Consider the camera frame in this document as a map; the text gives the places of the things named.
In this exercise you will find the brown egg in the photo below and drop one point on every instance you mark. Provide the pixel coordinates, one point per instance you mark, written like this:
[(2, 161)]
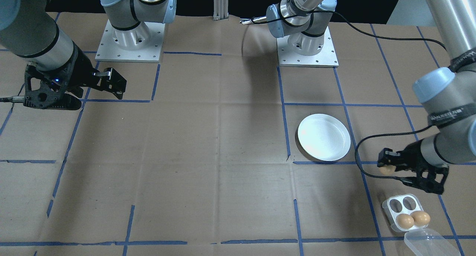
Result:
[(387, 170), (420, 218), (405, 221)]

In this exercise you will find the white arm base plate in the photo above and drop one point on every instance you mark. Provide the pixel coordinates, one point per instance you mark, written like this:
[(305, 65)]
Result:
[(286, 61), (108, 55)]

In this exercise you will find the aluminium frame post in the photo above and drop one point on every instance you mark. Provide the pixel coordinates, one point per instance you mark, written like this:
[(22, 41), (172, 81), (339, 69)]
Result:
[(221, 3)]

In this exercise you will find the white round plate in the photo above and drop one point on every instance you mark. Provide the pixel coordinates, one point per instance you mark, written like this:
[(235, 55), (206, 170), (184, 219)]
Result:
[(323, 137)]

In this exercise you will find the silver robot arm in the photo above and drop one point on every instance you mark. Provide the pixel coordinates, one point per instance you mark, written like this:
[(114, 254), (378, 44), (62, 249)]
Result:
[(452, 18), (33, 29)]

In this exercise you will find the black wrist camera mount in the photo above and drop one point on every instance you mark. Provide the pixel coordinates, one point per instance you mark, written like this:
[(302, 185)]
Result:
[(431, 183), (41, 96)]

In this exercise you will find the clear plastic egg box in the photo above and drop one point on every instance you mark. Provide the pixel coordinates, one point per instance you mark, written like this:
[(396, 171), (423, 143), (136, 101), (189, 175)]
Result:
[(431, 245)]

